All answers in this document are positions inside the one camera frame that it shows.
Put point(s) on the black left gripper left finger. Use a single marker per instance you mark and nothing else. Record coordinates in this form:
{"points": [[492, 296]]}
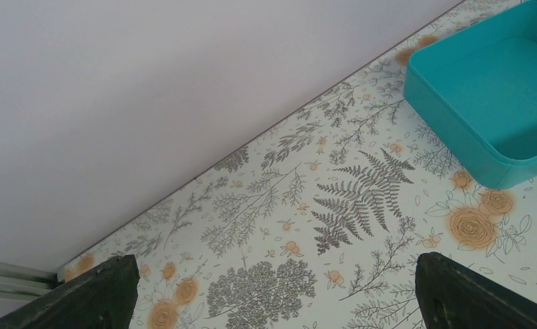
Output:
{"points": [[102, 297]]}

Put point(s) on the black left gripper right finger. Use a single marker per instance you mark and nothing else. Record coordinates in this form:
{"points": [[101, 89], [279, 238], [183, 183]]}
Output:
{"points": [[451, 295]]}

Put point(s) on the floral table mat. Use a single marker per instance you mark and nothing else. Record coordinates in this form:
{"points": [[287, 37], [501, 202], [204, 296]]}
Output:
{"points": [[319, 221]]}

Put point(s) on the teal square box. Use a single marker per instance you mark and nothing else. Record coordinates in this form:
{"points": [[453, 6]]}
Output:
{"points": [[477, 90]]}

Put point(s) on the aluminium rail frame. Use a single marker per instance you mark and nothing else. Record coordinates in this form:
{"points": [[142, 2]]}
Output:
{"points": [[24, 284]]}

